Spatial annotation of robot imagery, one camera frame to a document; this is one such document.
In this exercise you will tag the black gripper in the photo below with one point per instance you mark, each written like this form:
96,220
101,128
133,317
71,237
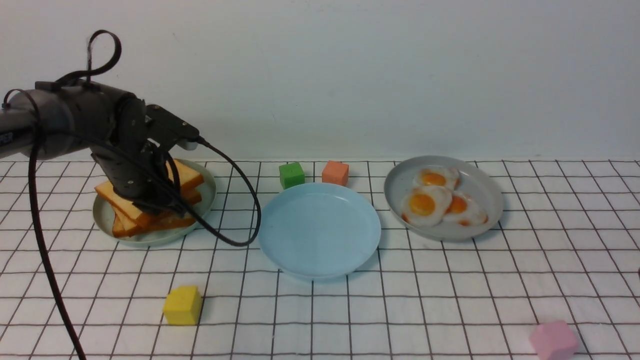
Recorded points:
133,184

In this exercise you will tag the fried egg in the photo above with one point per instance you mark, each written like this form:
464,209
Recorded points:
425,206
447,177
465,211

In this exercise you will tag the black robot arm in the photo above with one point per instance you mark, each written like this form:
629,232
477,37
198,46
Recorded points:
128,139

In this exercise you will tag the light green plate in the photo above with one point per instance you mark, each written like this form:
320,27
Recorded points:
104,214

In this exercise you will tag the yellow cube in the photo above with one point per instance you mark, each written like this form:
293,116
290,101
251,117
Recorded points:
182,306

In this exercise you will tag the green cube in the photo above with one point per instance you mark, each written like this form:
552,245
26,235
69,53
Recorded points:
291,174

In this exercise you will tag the light blue plate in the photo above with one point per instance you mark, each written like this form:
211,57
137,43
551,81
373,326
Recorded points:
318,231

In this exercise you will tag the orange cube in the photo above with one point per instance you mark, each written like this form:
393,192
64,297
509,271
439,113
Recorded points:
336,173

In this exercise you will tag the grey plate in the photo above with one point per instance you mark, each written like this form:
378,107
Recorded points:
473,181

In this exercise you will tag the checkered white tablecloth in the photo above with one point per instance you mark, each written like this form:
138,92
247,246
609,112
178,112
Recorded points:
565,249

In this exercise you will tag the pink cube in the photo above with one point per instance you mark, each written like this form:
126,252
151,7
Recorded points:
554,341

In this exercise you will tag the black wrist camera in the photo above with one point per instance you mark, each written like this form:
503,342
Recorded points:
168,130

